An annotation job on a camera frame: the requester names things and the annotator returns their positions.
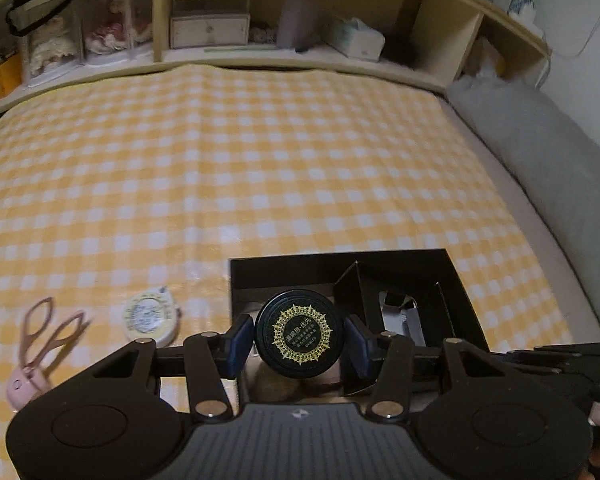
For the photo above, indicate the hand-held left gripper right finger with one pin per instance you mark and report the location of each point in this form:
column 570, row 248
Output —
column 357, row 350

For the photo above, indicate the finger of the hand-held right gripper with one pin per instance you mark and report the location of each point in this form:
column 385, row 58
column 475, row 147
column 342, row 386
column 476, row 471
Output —
column 555, row 355

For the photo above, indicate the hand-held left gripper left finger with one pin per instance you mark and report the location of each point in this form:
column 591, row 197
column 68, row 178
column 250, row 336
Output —
column 240, row 345

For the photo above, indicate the small black box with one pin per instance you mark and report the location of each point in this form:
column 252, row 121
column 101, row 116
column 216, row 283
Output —
column 365, row 300

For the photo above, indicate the black round tin gold pattern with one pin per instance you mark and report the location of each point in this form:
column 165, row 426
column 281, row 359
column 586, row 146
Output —
column 300, row 332

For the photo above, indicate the black cardboard box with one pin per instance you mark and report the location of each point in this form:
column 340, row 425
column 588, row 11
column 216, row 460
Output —
column 330, row 270

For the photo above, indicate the white round tape measure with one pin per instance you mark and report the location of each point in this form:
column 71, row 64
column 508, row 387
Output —
column 150, row 315

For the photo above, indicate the yellow checkered tablecloth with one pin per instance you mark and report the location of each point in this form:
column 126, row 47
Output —
column 230, row 160

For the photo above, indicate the grey pillow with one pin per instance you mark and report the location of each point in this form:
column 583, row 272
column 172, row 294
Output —
column 555, row 160

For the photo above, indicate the pink scissors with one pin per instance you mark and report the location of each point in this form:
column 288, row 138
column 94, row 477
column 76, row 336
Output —
column 25, row 385

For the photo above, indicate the green stick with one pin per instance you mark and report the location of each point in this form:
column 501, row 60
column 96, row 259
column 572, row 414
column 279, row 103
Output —
column 240, row 49

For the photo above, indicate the white plush toy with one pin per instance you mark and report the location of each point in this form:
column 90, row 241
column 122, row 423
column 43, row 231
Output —
column 487, row 60

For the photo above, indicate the cream lace scrunchie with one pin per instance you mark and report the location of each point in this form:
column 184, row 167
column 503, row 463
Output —
column 264, row 35

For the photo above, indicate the white tissue box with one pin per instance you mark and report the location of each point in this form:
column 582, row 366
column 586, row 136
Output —
column 355, row 37

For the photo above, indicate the white drawer box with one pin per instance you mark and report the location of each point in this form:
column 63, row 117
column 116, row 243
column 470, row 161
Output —
column 210, row 30

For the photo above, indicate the purple cup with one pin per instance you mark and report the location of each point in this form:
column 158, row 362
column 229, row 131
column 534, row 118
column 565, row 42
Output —
column 295, row 22

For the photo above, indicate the wooden headboard shelf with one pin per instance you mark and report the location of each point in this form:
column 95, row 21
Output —
column 445, row 25

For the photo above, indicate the clear doll display case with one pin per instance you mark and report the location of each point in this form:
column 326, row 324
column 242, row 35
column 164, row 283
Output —
column 115, row 25
column 50, row 45

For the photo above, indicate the yellow box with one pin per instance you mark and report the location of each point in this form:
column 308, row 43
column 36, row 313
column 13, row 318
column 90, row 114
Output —
column 0, row 80

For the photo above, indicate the black headband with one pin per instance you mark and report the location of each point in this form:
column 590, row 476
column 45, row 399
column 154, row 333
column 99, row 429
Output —
column 40, row 1

